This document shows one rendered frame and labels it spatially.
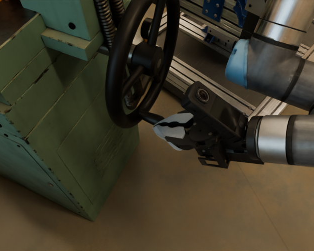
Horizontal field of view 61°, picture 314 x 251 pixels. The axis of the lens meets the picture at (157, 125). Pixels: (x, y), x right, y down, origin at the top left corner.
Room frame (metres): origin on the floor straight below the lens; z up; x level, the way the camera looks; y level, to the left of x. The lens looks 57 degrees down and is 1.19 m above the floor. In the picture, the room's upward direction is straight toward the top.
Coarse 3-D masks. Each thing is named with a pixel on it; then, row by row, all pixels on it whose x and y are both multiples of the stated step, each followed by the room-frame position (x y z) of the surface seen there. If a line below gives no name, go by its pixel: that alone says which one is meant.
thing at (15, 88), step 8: (48, 48) 0.40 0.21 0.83; (40, 56) 0.38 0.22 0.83; (48, 56) 0.40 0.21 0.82; (56, 56) 0.41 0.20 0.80; (32, 64) 0.36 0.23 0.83; (40, 64) 0.37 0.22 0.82; (48, 64) 0.39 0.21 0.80; (24, 72) 0.34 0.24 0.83; (32, 72) 0.35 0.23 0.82; (40, 72) 0.37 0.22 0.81; (16, 80) 0.32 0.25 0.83; (24, 80) 0.33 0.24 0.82; (32, 80) 0.34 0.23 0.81; (8, 88) 0.30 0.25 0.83; (16, 88) 0.31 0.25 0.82; (24, 88) 0.32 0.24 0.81; (0, 96) 0.29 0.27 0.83; (8, 96) 0.29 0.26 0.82; (16, 96) 0.30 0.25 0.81; (8, 104) 0.29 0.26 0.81
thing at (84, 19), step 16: (32, 0) 0.42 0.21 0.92; (48, 0) 0.40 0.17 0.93; (64, 0) 0.39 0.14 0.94; (80, 0) 0.38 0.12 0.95; (48, 16) 0.41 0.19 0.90; (64, 16) 0.39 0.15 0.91; (80, 16) 0.38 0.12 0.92; (96, 16) 0.40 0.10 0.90; (64, 32) 0.40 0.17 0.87; (80, 32) 0.38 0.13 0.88; (96, 32) 0.39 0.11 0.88
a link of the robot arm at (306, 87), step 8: (312, 64) 0.30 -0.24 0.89; (304, 72) 0.29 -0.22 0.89; (312, 72) 0.29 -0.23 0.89; (304, 80) 0.28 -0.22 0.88; (312, 80) 0.27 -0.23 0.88; (296, 88) 0.27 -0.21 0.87; (304, 88) 0.27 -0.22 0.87; (312, 88) 0.26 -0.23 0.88; (288, 96) 0.27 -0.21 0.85; (296, 96) 0.26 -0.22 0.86; (304, 96) 0.26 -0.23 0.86; (312, 96) 0.26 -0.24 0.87; (296, 104) 0.26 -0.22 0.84; (304, 104) 0.26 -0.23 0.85; (312, 104) 0.25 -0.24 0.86
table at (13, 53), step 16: (16, 0) 0.45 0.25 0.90; (128, 0) 0.50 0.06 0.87; (0, 16) 0.40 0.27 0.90; (16, 16) 0.40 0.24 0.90; (32, 16) 0.40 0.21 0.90; (112, 16) 0.45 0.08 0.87; (0, 32) 0.36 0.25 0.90; (16, 32) 0.36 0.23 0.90; (32, 32) 0.39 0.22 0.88; (48, 32) 0.40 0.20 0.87; (0, 48) 0.33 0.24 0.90; (16, 48) 0.35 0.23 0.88; (32, 48) 0.37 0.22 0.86; (64, 48) 0.38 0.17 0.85; (80, 48) 0.36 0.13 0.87; (96, 48) 0.39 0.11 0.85; (0, 64) 0.31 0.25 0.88; (16, 64) 0.33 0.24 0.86; (0, 80) 0.30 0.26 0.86
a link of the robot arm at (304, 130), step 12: (300, 120) 0.21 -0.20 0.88; (312, 120) 0.20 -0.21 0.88; (288, 132) 0.19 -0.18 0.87; (300, 132) 0.19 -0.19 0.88; (312, 132) 0.18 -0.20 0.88; (288, 144) 0.18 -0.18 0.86; (300, 144) 0.17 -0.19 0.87; (312, 144) 0.17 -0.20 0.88; (288, 156) 0.17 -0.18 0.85; (300, 156) 0.16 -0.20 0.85; (312, 156) 0.16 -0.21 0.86
